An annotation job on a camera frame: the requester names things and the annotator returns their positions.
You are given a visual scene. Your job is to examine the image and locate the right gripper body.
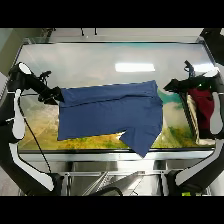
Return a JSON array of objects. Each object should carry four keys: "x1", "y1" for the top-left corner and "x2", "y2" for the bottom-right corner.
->
[{"x1": 162, "y1": 78, "x2": 188, "y2": 95}]

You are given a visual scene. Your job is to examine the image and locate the black cable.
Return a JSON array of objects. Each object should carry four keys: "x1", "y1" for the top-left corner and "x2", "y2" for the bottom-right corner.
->
[{"x1": 19, "y1": 94, "x2": 53, "y2": 175}]

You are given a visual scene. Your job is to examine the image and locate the dark red garment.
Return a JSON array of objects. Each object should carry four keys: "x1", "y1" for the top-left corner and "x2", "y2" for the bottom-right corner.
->
[{"x1": 187, "y1": 87, "x2": 215, "y2": 132}]

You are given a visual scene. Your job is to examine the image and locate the silver frame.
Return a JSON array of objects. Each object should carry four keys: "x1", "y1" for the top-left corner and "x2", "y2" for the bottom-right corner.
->
[{"x1": 18, "y1": 149, "x2": 214, "y2": 197}]

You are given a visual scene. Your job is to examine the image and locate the blue T-shirt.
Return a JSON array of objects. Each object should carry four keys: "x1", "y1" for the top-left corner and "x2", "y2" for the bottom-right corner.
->
[{"x1": 57, "y1": 79, "x2": 164, "y2": 159}]

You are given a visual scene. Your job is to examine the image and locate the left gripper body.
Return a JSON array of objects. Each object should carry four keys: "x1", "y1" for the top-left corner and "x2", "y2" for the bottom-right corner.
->
[{"x1": 37, "y1": 86, "x2": 65, "y2": 106}]

